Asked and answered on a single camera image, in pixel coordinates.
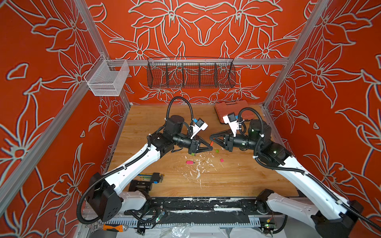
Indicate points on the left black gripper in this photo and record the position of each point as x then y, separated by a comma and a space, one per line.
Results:
195, 146

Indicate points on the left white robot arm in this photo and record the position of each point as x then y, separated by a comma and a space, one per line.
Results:
104, 199

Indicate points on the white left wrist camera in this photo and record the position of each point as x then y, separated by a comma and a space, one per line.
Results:
199, 125

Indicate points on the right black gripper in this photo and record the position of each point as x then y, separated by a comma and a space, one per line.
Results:
227, 143

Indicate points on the white mesh wall basket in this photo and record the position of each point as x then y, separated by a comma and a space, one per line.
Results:
107, 77

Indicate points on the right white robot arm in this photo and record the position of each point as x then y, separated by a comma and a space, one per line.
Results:
331, 215

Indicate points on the black wire wall basket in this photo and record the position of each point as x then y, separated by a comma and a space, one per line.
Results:
190, 73

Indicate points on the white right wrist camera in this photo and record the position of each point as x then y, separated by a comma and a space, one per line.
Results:
232, 120

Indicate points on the black connector with coloured wires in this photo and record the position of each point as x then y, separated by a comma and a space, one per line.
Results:
151, 177

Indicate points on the red plastic tool case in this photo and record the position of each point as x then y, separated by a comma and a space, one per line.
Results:
225, 108

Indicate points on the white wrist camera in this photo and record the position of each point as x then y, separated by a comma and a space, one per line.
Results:
232, 120
199, 125

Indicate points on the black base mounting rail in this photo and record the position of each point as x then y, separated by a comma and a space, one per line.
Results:
246, 205

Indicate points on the orange handled adjustable wrench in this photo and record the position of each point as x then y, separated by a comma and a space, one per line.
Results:
112, 228

